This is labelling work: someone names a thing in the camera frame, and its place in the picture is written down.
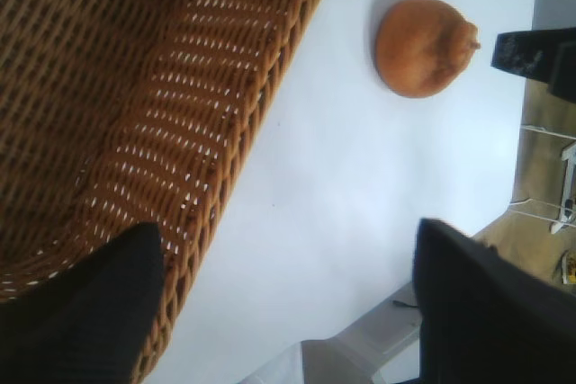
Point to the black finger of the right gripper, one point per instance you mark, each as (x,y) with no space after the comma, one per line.
(531,53)

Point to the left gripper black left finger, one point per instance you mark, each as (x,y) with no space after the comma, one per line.
(81,321)

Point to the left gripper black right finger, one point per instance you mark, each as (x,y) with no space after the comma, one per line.
(486,321)

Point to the yellow floor object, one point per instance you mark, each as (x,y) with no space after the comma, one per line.
(569,267)

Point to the brown woven wicker basket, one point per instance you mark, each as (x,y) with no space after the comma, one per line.
(103,87)

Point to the white table frame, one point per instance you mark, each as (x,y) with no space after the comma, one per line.
(360,348)

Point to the orange knobbed citrus fruit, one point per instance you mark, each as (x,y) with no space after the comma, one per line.
(418,49)

